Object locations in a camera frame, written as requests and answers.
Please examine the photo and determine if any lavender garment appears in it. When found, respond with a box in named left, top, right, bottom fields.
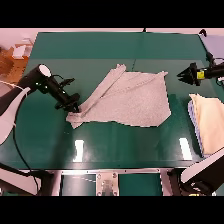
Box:
left=187, top=99, right=206, bottom=158

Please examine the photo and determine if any black cable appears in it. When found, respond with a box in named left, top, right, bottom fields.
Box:
left=11, top=96, right=42, bottom=194

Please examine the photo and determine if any silver frame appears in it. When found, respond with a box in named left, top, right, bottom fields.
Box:
left=19, top=166, right=188, bottom=196

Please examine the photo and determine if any grey shirt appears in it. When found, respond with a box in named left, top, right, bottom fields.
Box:
left=65, top=63, right=172, bottom=130

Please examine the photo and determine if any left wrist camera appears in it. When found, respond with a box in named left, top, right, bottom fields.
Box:
left=52, top=74, right=76, bottom=90

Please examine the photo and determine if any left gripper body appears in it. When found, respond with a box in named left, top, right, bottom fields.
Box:
left=54, top=91, right=82, bottom=114

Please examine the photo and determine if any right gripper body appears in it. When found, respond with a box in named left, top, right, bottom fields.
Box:
left=181, top=62, right=203, bottom=87

